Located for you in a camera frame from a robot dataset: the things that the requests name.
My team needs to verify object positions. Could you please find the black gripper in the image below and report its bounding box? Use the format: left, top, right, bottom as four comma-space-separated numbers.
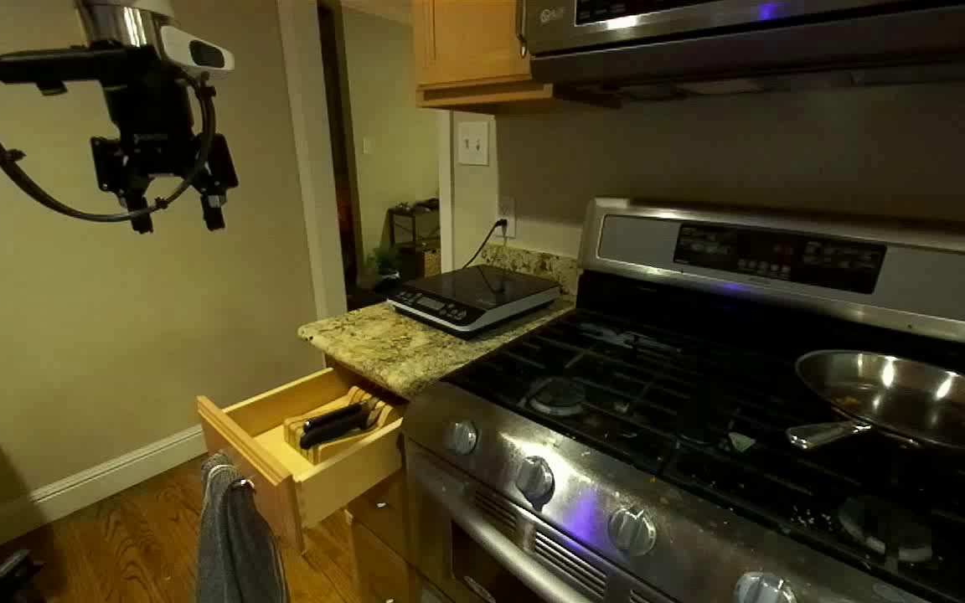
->
86, 50, 240, 237

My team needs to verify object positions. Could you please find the light wooden drawer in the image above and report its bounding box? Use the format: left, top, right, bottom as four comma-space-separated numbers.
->
190, 364, 410, 550

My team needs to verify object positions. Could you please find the dark background shelf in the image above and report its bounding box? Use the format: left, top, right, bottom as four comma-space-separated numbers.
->
383, 196, 444, 280

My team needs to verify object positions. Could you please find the wooden knife tray with knives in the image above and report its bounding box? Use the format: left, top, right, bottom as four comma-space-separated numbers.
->
278, 396, 403, 464

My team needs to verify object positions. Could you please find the white baseboard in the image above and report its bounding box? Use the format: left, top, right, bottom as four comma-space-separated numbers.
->
27, 421, 208, 529

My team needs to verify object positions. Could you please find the black induction cooktop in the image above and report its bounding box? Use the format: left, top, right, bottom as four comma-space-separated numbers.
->
383, 262, 567, 337

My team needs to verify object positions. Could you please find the grey striped towel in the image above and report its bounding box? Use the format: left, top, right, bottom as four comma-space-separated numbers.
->
190, 448, 294, 603

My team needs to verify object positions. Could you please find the silver stove knob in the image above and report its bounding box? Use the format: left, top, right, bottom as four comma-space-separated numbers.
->
605, 501, 660, 560
444, 416, 483, 462
513, 452, 560, 510
733, 571, 796, 603

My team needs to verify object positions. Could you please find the wooden base cabinet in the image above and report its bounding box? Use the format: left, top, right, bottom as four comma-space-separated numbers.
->
326, 356, 420, 603

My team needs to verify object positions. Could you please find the black stand piece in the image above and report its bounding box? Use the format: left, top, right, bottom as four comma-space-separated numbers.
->
0, 545, 47, 603

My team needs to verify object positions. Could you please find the black round burner cap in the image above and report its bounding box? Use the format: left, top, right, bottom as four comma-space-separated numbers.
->
525, 374, 591, 418
839, 495, 938, 565

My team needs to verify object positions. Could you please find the stainless steel gas stove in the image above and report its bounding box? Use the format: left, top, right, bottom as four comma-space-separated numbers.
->
398, 196, 965, 603

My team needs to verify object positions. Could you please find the stainless steel microwave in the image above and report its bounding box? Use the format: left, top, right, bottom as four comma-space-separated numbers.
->
515, 0, 965, 86

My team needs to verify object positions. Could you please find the steel frying pan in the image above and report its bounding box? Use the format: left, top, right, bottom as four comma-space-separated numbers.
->
784, 344, 965, 462

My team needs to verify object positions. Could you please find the white door frame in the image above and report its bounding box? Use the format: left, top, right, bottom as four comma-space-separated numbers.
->
276, 0, 350, 323

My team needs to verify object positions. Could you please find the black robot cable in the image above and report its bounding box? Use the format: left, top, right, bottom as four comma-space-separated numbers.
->
0, 37, 220, 224

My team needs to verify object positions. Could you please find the white light switch plate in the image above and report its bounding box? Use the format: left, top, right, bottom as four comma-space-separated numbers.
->
451, 113, 495, 172

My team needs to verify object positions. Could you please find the black power cord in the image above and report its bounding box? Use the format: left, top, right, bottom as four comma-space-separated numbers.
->
459, 215, 511, 275

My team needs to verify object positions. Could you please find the wooden wall cabinet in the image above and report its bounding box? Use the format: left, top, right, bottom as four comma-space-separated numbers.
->
410, 0, 560, 112

